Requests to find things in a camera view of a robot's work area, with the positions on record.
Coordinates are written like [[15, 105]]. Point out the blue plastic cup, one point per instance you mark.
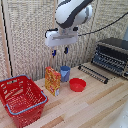
[[65, 73]]

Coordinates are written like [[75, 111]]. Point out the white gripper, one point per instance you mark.
[[60, 38]]

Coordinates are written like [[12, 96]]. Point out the red plastic bowl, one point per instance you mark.
[[77, 84]]

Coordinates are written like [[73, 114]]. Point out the mac and cheese carton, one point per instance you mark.
[[52, 81]]

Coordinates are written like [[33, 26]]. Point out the beige folding screen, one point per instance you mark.
[[40, 33]]

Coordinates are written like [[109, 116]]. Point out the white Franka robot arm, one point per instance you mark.
[[71, 12]]

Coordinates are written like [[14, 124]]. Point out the black toaster oven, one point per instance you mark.
[[111, 56]]

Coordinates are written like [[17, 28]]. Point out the red shopping basket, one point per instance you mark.
[[20, 101]]

